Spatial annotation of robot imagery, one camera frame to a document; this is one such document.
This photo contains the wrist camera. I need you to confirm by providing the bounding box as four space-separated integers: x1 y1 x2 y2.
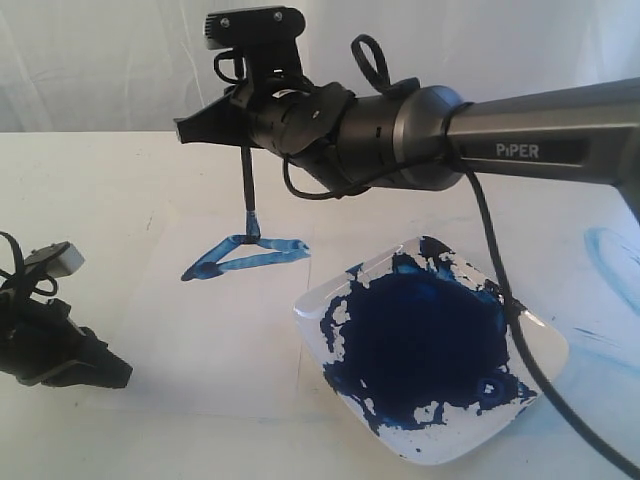
24 241 85 278
203 6 306 50

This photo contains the black paintbrush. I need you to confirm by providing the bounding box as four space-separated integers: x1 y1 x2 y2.
241 147 261 244

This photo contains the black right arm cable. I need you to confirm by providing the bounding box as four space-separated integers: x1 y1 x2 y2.
279 34 640 480

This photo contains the white square paint plate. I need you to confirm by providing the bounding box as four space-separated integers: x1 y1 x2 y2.
293 236 542 466

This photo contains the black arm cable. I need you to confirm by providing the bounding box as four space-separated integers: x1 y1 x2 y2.
0 230 56 301
279 34 640 480

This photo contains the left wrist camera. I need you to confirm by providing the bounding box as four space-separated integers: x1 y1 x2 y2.
24 241 85 278

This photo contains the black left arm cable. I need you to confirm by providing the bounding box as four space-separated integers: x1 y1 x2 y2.
0 230 56 301

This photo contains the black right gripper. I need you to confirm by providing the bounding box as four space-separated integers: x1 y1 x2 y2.
173 82 355 157

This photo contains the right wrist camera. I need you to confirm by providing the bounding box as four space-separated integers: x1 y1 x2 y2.
203 6 306 50

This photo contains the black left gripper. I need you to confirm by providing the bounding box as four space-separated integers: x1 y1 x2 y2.
1 281 133 389

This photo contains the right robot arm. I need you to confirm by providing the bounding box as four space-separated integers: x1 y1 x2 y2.
175 79 639 212

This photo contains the white paper sheet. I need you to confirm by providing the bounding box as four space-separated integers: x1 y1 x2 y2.
82 201 335 424

